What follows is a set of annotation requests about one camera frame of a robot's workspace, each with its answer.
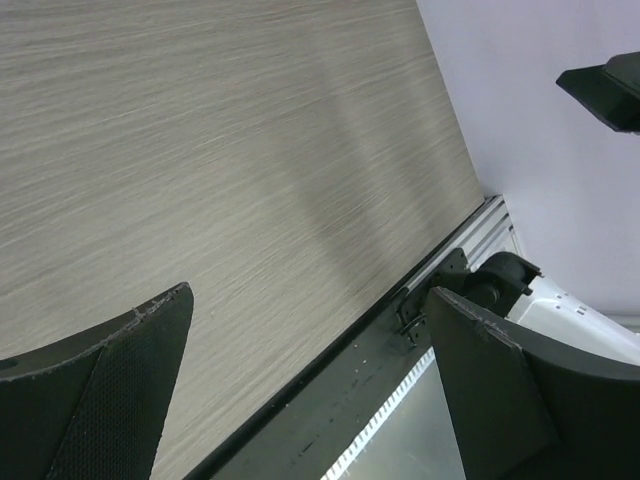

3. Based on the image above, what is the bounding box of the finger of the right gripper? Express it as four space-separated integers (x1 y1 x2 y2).
556 51 639 133

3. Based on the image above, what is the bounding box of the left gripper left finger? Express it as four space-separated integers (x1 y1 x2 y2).
1 283 194 479

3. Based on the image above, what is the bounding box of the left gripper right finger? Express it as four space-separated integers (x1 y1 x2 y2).
427 288 639 479

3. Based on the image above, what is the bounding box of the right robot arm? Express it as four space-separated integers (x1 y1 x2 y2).
397 52 639 365

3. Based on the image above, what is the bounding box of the slotted cable duct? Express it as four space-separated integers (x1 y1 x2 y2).
321 348 435 480

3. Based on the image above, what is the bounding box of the aluminium rail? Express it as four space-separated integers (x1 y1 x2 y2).
403 196 522 292

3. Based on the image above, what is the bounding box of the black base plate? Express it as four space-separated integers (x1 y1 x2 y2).
184 279 441 480

